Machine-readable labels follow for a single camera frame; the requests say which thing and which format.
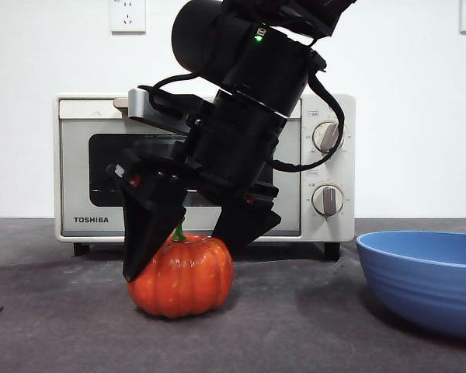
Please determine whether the large-dial oven temperature knob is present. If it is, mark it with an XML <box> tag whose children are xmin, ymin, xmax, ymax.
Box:
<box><xmin>311</xmin><ymin>121</ymin><xmax>345</xmax><ymax>155</ymax></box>

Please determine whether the oven door with beige handle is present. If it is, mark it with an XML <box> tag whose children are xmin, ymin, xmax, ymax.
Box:
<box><xmin>58</xmin><ymin>98</ymin><xmax>302</xmax><ymax>237</ymax></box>

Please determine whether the cream Toshiba toaster oven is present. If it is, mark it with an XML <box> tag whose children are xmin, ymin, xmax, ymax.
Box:
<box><xmin>53</xmin><ymin>92</ymin><xmax>356</xmax><ymax>260</ymax></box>

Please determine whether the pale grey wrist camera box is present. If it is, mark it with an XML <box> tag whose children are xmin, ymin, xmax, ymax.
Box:
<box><xmin>127</xmin><ymin>88</ymin><xmax>215</xmax><ymax>138</ymax></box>

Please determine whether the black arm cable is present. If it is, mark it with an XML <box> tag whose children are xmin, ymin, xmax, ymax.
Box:
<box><xmin>270</xmin><ymin>69</ymin><xmax>346</xmax><ymax>173</ymax></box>

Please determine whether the black camera cable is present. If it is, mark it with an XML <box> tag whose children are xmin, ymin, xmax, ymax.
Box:
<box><xmin>137</xmin><ymin>72</ymin><xmax>215</xmax><ymax>114</ymax></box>

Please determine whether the small-dial oven timer knob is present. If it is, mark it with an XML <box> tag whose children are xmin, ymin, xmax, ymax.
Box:
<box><xmin>311</xmin><ymin>184</ymin><xmax>345</xmax><ymax>218</ymax></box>

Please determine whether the orange pumpkin with green stem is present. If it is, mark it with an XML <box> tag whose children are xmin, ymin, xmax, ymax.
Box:
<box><xmin>127</xmin><ymin>216</ymin><xmax>235</xmax><ymax>320</ymax></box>

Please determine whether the blue ribbed bowl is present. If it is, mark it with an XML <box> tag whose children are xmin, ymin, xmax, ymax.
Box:
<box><xmin>356</xmin><ymin>230</ymin><xmax>466</xmax><ymax>340</ymax></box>

